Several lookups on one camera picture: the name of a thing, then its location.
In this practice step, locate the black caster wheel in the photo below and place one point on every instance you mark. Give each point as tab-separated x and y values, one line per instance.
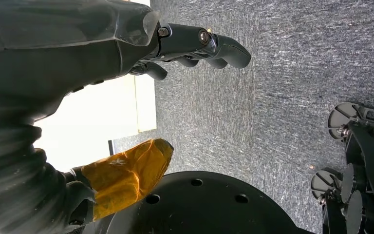
340	119
324	184

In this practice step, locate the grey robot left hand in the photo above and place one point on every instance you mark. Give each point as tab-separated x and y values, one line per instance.
61	48

